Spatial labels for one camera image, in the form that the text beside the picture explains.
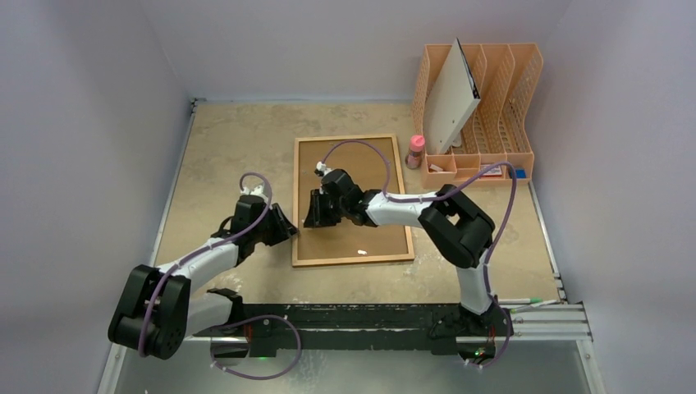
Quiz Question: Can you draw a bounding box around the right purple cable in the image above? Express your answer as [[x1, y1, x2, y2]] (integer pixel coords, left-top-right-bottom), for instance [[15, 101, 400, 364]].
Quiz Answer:
[[316, 140, 519, 371]]

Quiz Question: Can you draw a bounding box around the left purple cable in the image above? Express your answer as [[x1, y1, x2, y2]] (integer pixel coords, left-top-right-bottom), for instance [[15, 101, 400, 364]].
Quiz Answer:
[[136, 172, 302, 381]]

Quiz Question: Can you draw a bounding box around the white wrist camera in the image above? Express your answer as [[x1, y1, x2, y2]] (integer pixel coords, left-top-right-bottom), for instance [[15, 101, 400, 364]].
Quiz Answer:
[[240, 184, 269, 200], [314, 162, 332, 177]]

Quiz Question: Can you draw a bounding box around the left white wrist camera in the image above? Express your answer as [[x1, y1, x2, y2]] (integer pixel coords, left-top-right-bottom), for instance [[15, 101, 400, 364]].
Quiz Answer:
[[240, 184, 269, 200]]

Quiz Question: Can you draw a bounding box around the orange file organizer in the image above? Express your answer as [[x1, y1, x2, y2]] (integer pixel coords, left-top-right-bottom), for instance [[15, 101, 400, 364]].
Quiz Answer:
[[420, 43, 543, 190]]

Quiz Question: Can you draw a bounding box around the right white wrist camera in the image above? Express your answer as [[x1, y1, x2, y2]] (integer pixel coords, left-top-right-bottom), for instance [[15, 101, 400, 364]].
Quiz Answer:
[[314, 162, 332, 177]]

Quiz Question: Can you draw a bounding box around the purple cable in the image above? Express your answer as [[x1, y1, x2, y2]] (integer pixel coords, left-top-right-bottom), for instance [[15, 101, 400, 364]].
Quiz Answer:
[[316, 140, 519, 371], [136, 172, 302, 381]]

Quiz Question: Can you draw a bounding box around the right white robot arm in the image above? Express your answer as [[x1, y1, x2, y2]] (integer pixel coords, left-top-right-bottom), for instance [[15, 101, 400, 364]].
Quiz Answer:
[[303, 165, 495, 334]]

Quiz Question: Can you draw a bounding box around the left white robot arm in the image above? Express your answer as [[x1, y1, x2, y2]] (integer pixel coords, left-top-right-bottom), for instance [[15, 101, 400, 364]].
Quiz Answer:
[[108, 195, 299, 360]]

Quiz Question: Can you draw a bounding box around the white board in organizer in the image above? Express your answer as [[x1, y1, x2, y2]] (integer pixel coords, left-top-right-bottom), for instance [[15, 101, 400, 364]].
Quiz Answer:
[[424, 39, 481, 154]]

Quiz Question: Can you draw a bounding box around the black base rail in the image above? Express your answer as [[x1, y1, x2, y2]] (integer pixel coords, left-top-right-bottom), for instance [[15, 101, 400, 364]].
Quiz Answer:
[[197, 304, 514, 363]]

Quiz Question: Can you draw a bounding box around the pink capped bottle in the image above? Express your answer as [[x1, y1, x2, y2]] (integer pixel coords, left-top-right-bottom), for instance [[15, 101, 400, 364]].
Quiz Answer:
[[405, 135, 425, 169]]

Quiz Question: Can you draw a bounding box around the red white small box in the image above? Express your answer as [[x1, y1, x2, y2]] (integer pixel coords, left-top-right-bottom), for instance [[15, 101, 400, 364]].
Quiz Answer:
[[481, 165, 506, 179]]

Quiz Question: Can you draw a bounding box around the green tipped pen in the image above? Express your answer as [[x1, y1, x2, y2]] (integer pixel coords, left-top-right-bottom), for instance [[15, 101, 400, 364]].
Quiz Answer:
[[498, 297, 543, 305]]

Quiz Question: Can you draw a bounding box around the wooden picture frame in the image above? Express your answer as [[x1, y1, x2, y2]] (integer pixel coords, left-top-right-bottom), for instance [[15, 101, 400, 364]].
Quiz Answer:
[[291, 133, 416, 268]]

